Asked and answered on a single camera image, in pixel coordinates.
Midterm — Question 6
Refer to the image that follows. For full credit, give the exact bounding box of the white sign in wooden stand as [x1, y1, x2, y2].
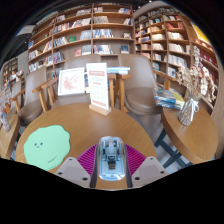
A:
[85, 62, 112, 116]

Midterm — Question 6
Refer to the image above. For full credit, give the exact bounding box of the light blue book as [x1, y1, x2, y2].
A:
[106, 66, 132, 76]

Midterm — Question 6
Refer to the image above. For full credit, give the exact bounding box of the glass vase with dried flowers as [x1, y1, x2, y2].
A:
[175, 44, 218, 127]

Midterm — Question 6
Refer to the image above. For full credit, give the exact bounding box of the transparent computer mouse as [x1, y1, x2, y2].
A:
[97, 135, 127, 182]

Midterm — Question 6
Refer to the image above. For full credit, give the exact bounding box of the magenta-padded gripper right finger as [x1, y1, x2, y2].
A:
[123, 144, 169, 189]

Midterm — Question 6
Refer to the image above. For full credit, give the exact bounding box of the round wooden side table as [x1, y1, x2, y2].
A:
[153, 104, 220, 169]

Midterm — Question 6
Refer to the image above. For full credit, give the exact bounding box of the glass vase with pink flowers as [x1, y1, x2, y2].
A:
[0, 84, 14, 133]

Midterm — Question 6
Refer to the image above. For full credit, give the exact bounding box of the dark book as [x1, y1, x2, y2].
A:
[84, 72, 91, 94]

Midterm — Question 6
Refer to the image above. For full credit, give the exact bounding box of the green cloud-shaped mouse pad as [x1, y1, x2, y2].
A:
[23, 124, 72, 172]

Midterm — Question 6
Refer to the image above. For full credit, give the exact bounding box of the stack of colourful books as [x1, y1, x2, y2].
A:
[153, 87, 186, 111]

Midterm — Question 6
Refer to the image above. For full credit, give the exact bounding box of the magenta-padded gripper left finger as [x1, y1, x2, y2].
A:
[54, 144, 100, 189]

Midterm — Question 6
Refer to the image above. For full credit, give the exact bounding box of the small distant bookshelf unit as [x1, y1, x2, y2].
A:
[2, 56, 20, 84]

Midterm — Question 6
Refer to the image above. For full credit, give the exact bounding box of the angled wooden bookshelf unit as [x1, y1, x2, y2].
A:
[133, 6, 221, 112]

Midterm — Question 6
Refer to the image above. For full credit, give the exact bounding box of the white framed picture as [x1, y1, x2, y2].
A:
[57, 67, 86, 97]

